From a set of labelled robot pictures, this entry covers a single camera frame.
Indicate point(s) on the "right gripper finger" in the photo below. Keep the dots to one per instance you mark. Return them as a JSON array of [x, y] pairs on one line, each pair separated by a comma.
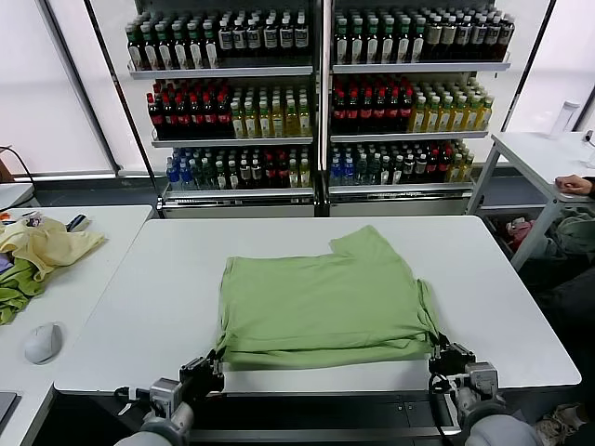
[[436, 352], [448, 346]]

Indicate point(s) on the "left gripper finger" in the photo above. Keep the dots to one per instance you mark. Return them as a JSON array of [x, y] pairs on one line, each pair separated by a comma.
[[220, 366], [210, 363]]

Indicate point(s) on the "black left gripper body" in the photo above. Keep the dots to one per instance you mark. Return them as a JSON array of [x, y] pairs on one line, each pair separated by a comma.
[[200, 378]]

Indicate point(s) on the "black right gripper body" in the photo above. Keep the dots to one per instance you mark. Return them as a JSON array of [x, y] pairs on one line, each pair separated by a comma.
[[453, 364]]

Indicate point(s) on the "light green T-shirt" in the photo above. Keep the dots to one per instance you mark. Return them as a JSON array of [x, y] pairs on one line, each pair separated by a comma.
[[316, 306]]

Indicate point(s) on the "dark sleeved forearm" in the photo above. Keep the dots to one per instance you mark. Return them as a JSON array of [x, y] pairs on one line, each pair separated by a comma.
[[592, 187]]

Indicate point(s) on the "grey green clothes pile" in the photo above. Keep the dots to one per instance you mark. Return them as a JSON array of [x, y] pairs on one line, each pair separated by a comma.
[[574, 232]]

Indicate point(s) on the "bystander bare hand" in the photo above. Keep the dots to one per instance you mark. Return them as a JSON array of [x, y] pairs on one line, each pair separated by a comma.
[[575, 184]]

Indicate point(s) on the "black storage basket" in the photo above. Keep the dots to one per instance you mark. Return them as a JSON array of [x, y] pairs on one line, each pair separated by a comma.
[[498, 236]]

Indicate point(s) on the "beige sneaker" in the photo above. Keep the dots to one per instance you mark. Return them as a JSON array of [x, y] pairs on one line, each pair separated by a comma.
[[562, 418]]

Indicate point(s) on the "black trousers leg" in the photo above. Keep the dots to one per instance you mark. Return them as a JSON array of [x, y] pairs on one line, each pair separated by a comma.
[[572, 306]]

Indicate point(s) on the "pink red cloth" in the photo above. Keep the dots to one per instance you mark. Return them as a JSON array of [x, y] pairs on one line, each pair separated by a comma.
[[519, 231]]

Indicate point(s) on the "white computer mouse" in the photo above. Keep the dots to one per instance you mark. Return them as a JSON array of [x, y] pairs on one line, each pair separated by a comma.
[[43, 344]]

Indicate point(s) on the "small yellow drink bottle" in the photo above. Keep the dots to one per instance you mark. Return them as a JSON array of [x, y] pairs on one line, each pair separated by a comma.
[[467, 168], [305, 175], [456, 169], [293, 175]]

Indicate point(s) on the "small white cap dark bottle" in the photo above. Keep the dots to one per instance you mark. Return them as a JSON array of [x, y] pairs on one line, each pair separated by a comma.
[[220, 177], [385, 173], [421, 169], [397, 173], [244, 175], [232, 177], [409, 169], [256, 175]]

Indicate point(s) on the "small red label dark bottle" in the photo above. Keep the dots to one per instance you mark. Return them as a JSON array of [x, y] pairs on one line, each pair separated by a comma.
[[445, 167], [432, 167], [281, 175], [268, 175]]

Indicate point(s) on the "small dark green bottle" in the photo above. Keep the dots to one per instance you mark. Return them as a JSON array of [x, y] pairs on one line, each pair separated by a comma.
[[361, 173], [373, 173], [196, 175], [207, 176]]

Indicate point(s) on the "blue water bottle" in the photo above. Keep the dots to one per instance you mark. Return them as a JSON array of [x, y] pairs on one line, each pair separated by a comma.
[[173, 175], [185, 175], [348, 173], [335, 173]]

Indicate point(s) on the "dark grey flat device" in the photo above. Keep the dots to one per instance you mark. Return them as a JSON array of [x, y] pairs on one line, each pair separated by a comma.
[[5, 406]]

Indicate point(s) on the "pale yellow garment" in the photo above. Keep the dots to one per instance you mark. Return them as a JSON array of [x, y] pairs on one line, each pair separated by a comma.
[[51, 246]]

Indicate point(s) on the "crumpled green garment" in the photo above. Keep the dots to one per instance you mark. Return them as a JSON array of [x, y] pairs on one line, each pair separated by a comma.
[[18, 283]]

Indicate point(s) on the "purple cloth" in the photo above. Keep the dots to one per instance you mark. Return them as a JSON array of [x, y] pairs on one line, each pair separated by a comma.
[[4, 262]]

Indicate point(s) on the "yellow juice bottle green cap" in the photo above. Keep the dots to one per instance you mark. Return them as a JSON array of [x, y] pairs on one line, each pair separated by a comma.
[[485, 116], [251, 123], [291, 121], [238, 123], [304, 121], [418, 118], [472, 118], [432, 118], [458, 118], [277, 121], [264, 123], [445, 118]]

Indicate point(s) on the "small dark patterned object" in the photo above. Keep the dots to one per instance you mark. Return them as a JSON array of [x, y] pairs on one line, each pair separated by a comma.
[[32, 220]]

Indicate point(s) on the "red cap cola bottle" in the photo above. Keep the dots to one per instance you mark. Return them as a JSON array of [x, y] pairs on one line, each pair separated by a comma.
[[405, 114], [352, 114], [223, 119], [366, 114], [339, 114], [379, 114], [392, 114], [154, 120], [195, 119], [181, 120], [167, 120], [209, 119]]

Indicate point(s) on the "small dark desk object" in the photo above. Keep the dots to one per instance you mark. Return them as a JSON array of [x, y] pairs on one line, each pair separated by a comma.
[[589, 137]]

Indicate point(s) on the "clear plastic bottle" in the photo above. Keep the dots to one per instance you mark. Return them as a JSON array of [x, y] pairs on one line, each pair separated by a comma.
[[564, 121]]

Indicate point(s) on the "black diagonal window bar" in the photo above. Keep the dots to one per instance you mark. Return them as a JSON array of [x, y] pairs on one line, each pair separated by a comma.
[[122, 93], [528, 65], [586, 114]]

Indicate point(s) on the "metal drinks shelf rack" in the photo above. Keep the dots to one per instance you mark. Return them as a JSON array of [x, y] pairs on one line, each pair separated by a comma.
[[418, 66], [223, 72]]

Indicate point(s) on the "brown cardboard box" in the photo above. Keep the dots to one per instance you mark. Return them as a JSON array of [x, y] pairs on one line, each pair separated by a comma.
[[3, 169]]

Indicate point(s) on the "green cap white label bottle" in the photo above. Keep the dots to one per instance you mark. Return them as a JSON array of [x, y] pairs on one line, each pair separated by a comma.
[[136, 53], [357, 48], [403, 48], [150, 53], [387, 48], [181, 53], [418, 46], [211, 52], [372, 48], [165, 53], [342, 48], [195, 53]]

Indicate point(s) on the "beige label tea bottle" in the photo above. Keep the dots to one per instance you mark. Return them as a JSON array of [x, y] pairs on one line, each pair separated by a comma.
[[449, 39], [434, 39]]

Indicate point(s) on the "grey label tea bottle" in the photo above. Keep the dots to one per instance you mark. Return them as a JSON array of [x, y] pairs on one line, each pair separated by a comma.
[[493, 39], [464, 39], [507, 37], [479, 39]]

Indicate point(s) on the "grey diagonal window bar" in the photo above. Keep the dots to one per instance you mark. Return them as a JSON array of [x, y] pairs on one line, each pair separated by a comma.
[[77, 79]]

